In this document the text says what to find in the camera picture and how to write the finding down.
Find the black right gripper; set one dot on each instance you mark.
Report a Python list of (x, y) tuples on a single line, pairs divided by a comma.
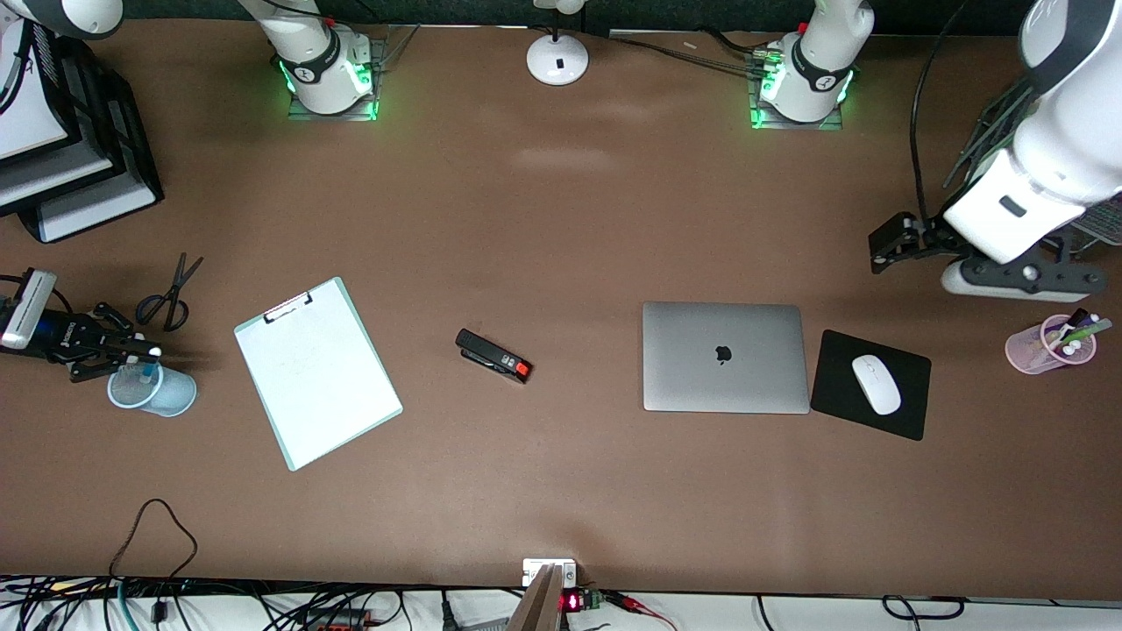
[(72, 334)]

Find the green marker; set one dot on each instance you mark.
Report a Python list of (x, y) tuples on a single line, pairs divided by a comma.
[(1091, 329)]

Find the white paper sheet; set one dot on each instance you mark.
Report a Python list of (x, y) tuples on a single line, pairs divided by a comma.
[(26, 105)]

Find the mint clipboard with white paper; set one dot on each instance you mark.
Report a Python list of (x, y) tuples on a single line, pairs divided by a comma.
[(316, 377)]

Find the black letter tray stack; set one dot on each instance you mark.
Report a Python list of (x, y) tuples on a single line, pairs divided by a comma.
[(131, 175)]

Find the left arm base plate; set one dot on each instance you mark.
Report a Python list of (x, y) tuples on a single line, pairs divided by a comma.
[(793, 123)]

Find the blue mesh pen cup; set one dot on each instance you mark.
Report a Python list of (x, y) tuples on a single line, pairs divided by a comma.
[(171, 394)]

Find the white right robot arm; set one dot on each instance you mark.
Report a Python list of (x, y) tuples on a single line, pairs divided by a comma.
[(316, 53)]

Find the black stapler with red end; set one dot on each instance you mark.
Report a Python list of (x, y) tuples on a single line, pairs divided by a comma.
[(491, 355)]

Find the white computer mouse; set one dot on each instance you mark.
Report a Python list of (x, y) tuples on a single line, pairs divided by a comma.
[(877, 386)]

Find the white round lamp base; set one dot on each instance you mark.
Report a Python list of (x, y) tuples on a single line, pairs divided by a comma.
[(557, 60)]

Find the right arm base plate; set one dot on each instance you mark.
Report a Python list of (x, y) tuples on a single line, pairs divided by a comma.
[(333, 116)]

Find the white socket box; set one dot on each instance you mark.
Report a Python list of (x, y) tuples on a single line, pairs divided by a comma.
[(535, 570)]

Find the silver laptop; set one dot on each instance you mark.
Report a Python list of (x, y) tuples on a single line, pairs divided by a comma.
[(701, 377)]

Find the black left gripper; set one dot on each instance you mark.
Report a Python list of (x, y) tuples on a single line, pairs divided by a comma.
[(931, 237)]

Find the pink mesh pen cup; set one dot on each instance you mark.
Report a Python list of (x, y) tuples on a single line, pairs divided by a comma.
[(1030, 350)]

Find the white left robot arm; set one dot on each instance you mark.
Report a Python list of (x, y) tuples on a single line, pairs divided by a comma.
[(1052, 149)]

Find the black scissors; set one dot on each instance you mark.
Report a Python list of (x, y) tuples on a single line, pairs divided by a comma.
[(173, 302)]

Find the grey mounting post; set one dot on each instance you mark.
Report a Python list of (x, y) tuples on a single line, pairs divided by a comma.
[(536, 605)]

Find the grey metal mesh tray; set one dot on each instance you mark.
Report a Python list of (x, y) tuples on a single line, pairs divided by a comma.
[(1103, 226)]

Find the red LED display module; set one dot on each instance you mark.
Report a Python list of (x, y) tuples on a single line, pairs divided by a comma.
[(574, 601)]

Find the black mouse pad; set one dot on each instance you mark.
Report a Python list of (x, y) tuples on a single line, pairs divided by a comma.
[(916, 386)]

